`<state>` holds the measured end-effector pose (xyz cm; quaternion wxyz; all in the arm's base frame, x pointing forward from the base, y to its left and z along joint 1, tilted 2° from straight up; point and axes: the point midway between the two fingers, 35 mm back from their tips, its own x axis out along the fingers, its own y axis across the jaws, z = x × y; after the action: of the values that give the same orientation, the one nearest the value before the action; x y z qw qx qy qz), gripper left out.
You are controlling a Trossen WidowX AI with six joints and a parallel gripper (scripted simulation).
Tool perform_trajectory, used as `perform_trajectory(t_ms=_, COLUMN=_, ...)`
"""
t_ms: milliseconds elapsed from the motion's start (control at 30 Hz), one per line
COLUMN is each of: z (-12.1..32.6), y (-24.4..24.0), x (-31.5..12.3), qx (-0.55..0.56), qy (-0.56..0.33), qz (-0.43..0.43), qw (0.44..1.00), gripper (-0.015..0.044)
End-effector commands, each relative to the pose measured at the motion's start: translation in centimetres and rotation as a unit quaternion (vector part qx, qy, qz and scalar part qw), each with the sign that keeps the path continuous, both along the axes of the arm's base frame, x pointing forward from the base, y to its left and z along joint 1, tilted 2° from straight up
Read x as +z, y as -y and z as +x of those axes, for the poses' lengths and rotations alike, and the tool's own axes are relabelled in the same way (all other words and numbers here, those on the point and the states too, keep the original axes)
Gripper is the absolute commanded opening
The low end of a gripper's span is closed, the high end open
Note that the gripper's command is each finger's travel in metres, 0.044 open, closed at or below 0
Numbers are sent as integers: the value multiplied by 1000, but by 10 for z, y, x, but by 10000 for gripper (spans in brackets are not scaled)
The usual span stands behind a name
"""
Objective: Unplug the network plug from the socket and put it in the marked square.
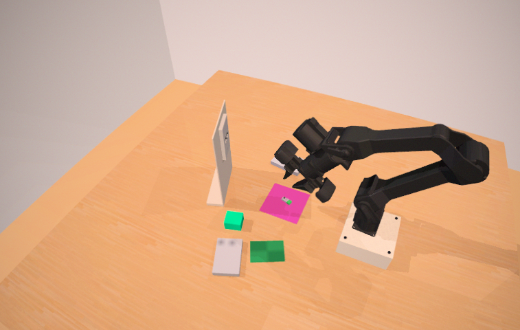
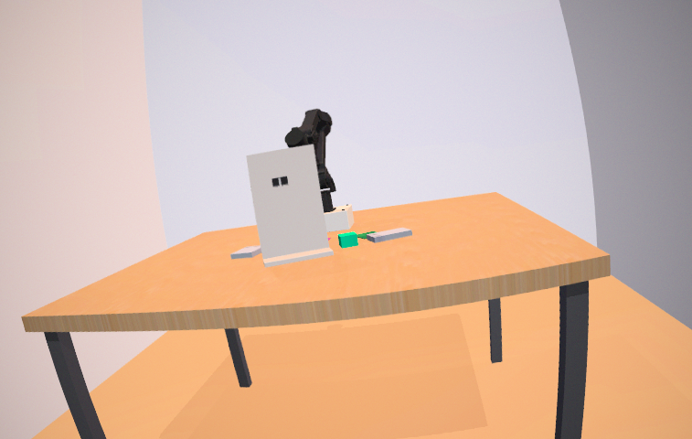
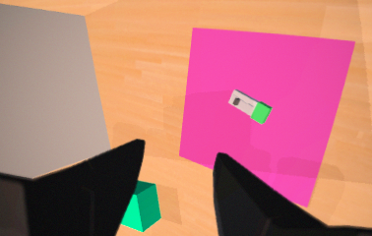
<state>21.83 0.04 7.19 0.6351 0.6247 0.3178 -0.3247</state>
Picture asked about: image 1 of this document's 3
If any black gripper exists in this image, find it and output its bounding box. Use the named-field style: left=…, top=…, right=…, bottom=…
left=274, top=140, right=336, bottom=203

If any green flat square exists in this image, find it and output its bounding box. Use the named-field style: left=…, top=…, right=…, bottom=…
left=250, top=241, right=285, bottom=263

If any pink square zone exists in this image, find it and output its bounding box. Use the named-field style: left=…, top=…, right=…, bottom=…
left=259, top=183, right=310, bottom=224

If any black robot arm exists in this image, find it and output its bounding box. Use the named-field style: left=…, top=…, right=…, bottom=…
left=293, top=118, right=490, bottom=237

